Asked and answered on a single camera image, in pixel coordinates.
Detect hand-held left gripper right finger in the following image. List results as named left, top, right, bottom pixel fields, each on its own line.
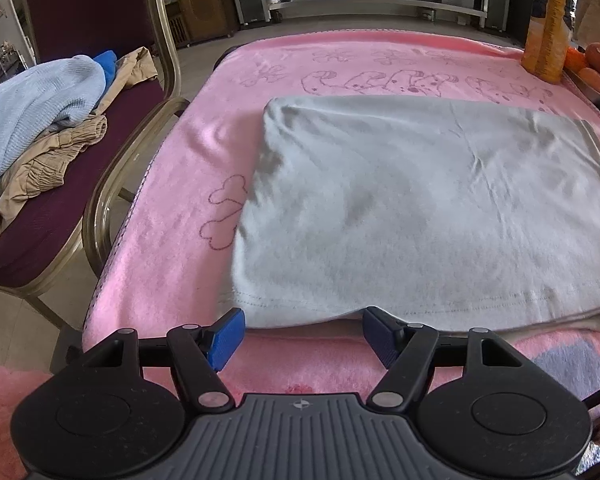
left=364, top=306, right=526, bottom=411

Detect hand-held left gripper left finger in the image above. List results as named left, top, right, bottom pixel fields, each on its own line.
left=80, top=307, right=246, bottom=413

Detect white sweatshirt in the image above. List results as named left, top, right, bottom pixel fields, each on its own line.
left=230, top=95, right=600, bottom=333

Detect pink fluffy clothing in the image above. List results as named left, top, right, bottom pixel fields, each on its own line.
left=0, top=332, right=600, bottom=411

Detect pink printed blanket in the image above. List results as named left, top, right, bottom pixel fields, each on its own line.
left=82, top=27, right=600, bottom=361

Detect beige pants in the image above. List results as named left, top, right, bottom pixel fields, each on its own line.
left=0, top=112, right=108, bottom=261

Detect black table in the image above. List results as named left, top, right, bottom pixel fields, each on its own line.
left=213, top=44, right=243, bottom=70

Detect beige cloth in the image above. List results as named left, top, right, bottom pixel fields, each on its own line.
left=97, top=46, right=160, bottom=111

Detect blue garment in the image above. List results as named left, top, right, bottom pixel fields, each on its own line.
left=91, top=50, right=118, bottom=86

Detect light blue knit sweater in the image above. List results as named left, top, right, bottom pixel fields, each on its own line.
left=0, top=55, right=106, bottom=241

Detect grey fruit tray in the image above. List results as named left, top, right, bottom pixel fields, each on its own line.
left=562, top=67, right=600, bottom=111

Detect orange red fruit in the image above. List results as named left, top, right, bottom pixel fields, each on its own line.
left=577, top=67, right=600, bottom=98

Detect wooden cabinet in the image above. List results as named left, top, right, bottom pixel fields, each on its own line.
left=162, top=0, right=238, bottom=50

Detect orange juice bottle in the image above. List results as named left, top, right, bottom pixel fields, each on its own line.
left=521, top=0, right=576, bottom=83

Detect large maroon banquet chair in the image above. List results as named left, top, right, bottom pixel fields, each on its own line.
left=0, top=0, right=191, bottom=331

